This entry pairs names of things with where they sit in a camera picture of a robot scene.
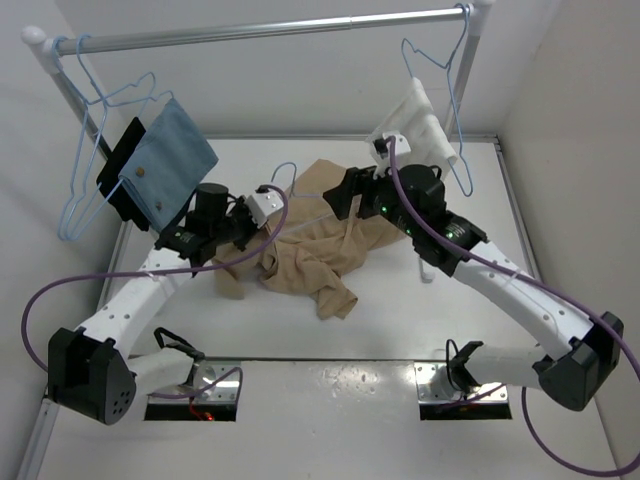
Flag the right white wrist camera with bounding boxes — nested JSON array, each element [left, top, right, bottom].
[[369, 131, 412, 177]]

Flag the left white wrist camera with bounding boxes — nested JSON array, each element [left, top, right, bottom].
[[245, 186, 287, 229]]

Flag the blue hanger far left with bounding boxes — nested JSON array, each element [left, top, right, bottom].
[[47, 34, 157, 242]]

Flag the blue hanger holding towel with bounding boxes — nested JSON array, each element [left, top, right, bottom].
[[400, 3, 475, 198]]

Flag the blue hanger holding denim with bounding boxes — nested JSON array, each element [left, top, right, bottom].
[[58, 34, 173, 241]]

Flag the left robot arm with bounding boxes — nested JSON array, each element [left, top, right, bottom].
[[47, 183, 286, 425]]

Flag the metal base plate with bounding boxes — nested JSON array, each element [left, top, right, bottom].
[[149, 360, 244, 408], [413, 360, 509, 406]]

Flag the blue denim cloth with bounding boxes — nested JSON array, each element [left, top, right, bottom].
[[119, 98, 218, 233]]

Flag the white fluffy towel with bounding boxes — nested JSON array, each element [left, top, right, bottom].
[[366, 78, 458, 178]]

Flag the black cloth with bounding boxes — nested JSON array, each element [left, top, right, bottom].
[[96, 117, 151, 232]]

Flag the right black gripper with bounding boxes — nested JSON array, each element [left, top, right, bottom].
[[324, 157, 420, 239]]

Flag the beige t shirt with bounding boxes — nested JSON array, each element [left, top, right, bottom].
[[214, 159, 406, 320]]

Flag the white clothes rack frame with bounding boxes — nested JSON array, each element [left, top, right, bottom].
[[20, 0, 496, 284]]

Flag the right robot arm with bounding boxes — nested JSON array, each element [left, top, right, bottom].
[[322, 165, 624, 411]]

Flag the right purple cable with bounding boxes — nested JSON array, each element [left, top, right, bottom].
[[382, 135, 640, 476]]

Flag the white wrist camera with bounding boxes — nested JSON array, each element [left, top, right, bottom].
[[245, 186, 287, 229], [369, 131, 412, 177]]

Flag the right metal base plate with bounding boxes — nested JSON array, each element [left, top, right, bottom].
[[413, 360, 509, 406]]

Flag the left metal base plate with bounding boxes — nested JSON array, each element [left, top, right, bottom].
[[149, 360, 244, 408]]

